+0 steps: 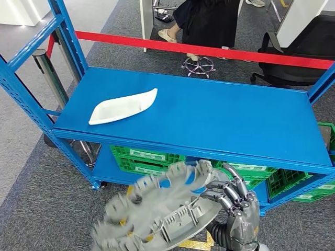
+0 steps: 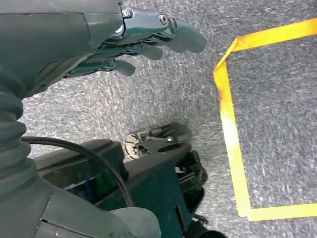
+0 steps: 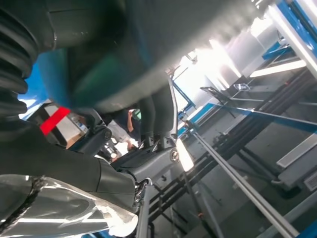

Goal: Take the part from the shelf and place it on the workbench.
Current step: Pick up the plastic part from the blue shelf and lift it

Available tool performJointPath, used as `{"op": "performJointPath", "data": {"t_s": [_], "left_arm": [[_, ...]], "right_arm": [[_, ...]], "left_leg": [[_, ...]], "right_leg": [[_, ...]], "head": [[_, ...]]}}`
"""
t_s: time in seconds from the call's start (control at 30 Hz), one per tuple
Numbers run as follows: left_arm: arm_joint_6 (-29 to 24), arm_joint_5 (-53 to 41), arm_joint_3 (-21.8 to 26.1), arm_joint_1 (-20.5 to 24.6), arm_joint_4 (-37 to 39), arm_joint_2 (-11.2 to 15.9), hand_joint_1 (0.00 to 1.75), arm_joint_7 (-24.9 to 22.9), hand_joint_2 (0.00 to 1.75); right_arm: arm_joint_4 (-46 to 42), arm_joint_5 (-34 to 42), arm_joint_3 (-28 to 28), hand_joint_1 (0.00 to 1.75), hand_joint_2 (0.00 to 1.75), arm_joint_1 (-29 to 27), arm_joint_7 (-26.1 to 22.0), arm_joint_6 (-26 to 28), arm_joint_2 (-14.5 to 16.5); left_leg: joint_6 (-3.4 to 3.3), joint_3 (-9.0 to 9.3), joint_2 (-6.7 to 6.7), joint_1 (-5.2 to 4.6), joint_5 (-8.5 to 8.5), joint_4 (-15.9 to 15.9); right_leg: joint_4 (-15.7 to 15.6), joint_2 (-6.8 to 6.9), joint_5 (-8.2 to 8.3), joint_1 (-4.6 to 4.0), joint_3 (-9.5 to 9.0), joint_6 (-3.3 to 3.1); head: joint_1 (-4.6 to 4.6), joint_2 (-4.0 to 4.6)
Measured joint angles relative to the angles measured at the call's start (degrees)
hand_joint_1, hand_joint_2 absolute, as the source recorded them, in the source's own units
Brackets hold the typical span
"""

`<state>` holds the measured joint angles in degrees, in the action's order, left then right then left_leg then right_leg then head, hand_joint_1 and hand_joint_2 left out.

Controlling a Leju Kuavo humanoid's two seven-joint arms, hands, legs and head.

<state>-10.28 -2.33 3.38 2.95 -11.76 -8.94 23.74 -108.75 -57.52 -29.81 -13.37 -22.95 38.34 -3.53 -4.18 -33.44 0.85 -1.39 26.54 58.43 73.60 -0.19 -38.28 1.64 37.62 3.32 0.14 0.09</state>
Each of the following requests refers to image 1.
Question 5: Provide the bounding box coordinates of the black stanchion post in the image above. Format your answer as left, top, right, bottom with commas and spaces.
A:
43, 133, 57, 149

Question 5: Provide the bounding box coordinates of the chrome stanchion post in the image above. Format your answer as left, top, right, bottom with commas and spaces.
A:
51, 29, 82, 84
32, 48, 103, 170

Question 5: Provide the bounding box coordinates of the person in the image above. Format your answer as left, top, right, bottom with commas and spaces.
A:
157, 0, 240, 61

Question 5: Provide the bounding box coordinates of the green plastic crate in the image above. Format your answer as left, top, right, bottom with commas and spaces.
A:
210, 159, 278, 190
110, 145, 187, 177
267, 122, 335, 203

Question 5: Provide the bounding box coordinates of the chrome stool base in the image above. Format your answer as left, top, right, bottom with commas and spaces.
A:
181, 56, 216, 79

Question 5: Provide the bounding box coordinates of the metal wire rack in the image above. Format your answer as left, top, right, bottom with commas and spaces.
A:
153, 0, 178, 23

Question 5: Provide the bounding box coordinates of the grey plastic wheel hubcap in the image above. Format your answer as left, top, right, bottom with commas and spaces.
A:
92, 159, 223, 251

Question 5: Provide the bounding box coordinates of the white curved plastic part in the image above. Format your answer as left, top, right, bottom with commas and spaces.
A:
88, 88, 158, 126

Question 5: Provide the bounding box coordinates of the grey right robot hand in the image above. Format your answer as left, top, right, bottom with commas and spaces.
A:
200, 163, 261, 251

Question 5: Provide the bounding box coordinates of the blue metal shelf rack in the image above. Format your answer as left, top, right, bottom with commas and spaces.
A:
0, 0, 335, 217

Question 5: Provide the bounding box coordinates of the black office chair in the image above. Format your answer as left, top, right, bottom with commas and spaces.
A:
250, 14, 335, 87

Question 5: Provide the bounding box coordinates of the white desk panel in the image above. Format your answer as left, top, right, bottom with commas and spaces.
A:
276, 0, 327, 48

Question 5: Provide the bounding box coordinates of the red barrier belt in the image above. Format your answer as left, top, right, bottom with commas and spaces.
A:
46, 30, 334, 70

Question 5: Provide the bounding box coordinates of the white desk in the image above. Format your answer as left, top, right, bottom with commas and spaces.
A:
139, 0, 155, 53

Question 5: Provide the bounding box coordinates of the white display plinth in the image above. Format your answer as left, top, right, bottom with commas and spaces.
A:
0, 0, 50, 27

